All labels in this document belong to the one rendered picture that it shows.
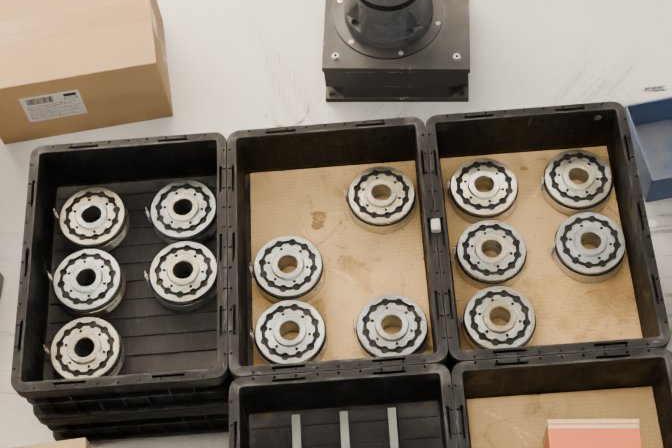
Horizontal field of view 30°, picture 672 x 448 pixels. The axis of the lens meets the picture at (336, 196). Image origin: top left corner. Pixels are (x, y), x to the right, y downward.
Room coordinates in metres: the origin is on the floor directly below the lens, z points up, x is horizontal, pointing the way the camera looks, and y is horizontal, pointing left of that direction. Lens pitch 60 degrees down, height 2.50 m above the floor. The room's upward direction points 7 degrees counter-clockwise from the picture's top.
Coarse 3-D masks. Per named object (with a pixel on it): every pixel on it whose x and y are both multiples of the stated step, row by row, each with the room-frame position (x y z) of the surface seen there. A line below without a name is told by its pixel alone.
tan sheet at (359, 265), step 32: (256, 192) 1.00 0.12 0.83; (288, 192) 0.99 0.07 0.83; (320, 192) 0.99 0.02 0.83; (416, 192) 0.97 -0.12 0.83; (256, 224) 0.95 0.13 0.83; (288, 224) 0.94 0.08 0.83; (320, 224) 0.93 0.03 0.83; (352, 224) 0.92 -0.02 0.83; (416, 224) 0.91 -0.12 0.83; (352, 256) 0.87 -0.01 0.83; (384, 256) 0.86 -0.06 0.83; (416, 256) 0.86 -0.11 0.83; (256, 288) 0.84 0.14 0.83; (320, 288) 0.82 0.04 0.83; (352, 288) 0.82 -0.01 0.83; (384, 288) 0.81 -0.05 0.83; (416, 288) 0.80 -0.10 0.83; (256, 320) 0.78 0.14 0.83; (352, 320) 0.76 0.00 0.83; (256, 352) 0.73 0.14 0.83; (352, 352) 0.71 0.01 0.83
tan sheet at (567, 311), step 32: (448, 160) 1.02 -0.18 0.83; (512, 160) 1.00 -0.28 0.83; (544, 160) 0.99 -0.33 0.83; (608, 160) 0.98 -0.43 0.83; (448, 224) 0.90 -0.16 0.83; (512, 224) 0.89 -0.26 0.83; (544, 224) 0.88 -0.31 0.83; (544, 256) 0.83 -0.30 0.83; (512, 288) 0.78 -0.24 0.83; (544, 288) 0.78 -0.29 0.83; (576, 288) 0.77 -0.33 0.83; (608, 288) 0.76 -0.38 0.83; (544, 320) 0.73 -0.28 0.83; (576, 320) 0.72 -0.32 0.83; (608, 320) 0.71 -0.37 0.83
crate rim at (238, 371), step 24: (384, 120) 1.04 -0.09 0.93; (408, 120) 1.03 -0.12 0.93; (432, 216) 0.86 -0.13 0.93; (432, 240) 0.83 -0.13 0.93; (432, 264) 0.79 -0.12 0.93; (432, 288) 0.75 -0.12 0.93; (336, 360) 0.66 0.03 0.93; (360, 360) 0.66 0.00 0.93; (408, 360) 0.65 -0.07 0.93; (432, 360) 0.65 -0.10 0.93
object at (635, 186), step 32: (640, 192) 0.86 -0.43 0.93; (640, 224) 0.81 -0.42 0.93; (448, 256) 0.80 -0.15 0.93; (448, 288) 0.75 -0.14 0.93; (448, 320) 0.70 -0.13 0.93; (448, 352) 0.66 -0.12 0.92; (480, 352) 0.65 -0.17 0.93; (512, 352) 0.64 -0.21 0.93; (544, 352) 0.64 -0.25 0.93; (576, 352) 0.63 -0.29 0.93
